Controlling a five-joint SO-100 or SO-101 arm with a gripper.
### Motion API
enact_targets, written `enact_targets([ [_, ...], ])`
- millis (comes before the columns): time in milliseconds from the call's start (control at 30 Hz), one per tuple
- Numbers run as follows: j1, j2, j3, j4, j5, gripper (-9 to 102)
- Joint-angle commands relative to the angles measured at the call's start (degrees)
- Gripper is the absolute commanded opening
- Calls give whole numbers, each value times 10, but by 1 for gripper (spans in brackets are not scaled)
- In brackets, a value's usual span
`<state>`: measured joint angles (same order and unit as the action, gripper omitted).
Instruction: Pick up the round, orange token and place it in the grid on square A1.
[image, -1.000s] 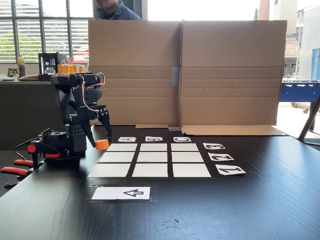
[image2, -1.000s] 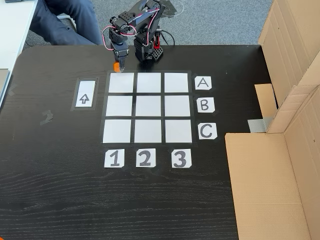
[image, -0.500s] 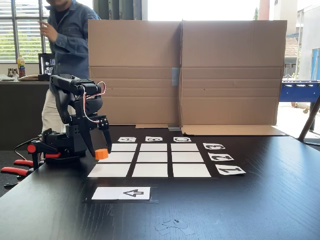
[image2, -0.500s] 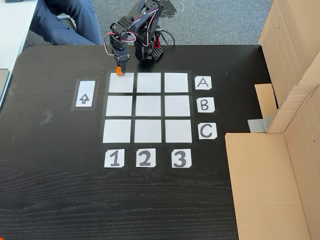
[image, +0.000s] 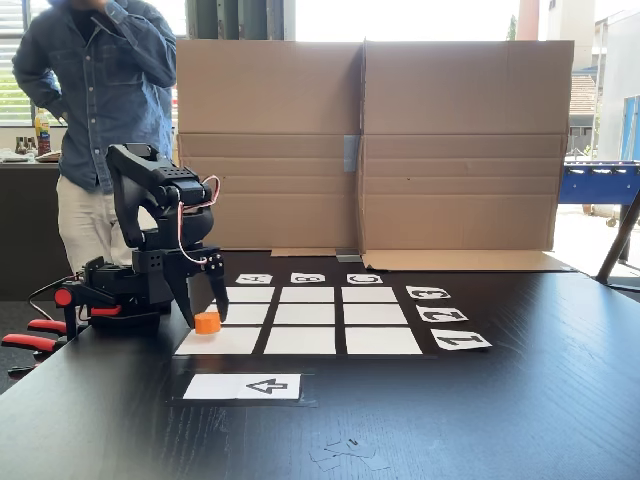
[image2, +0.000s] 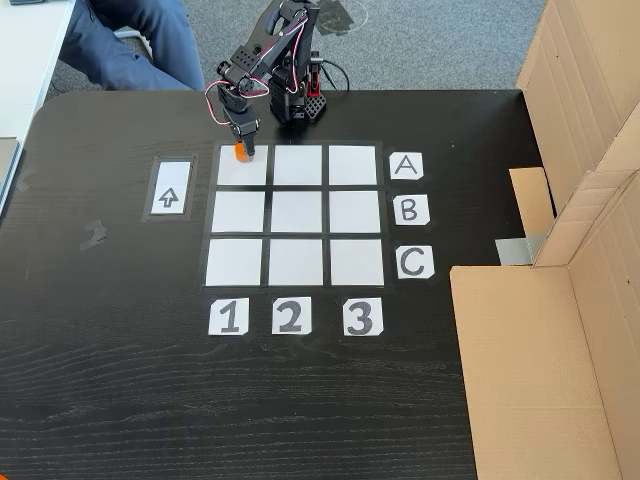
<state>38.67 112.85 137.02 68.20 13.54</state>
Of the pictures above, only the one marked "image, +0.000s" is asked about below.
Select red handled clamp tool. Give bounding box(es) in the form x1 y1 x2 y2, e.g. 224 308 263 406
0 318 69 377

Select clear tape scraps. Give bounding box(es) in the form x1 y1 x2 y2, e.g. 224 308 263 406
308 438 391 472

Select paper sheet number 1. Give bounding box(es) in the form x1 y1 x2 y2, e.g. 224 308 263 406
429 328 493 352

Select black power cable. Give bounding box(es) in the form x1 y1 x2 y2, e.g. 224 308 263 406
27 275 84 321

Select white nine-square grid sheet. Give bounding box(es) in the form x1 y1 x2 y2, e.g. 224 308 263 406
174 285 425 357

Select black clamp with red knob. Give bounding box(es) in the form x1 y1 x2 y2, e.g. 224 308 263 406
53 287 122 344

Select round orange token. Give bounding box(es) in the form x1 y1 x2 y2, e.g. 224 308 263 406
194 311 222 336

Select grey tape strip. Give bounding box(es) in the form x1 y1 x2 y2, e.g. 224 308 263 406
343 134 361 173

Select yellow drink bottle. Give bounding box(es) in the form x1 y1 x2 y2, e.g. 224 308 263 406
33 107 53 156

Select paper sheet number 3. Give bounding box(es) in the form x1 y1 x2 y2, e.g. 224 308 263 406
405 285 451 301

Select paper sheet number 2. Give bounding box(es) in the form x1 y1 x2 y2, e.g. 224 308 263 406
415 304 470 324

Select standing person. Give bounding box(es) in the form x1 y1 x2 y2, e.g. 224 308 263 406
10 0 179 276

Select blue foosball table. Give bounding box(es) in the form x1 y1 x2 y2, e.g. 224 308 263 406
558 159 640 229

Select slanted metal leg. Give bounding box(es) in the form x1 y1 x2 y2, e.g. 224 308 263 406
595 187 640 294

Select white arrow paper sheet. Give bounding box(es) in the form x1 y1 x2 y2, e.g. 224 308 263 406
182 373 302 401

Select red white servo cable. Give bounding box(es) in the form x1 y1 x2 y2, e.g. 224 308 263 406
176 174 222 266

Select large brown cardboard screen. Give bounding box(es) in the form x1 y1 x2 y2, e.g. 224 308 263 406
175 38 576 274

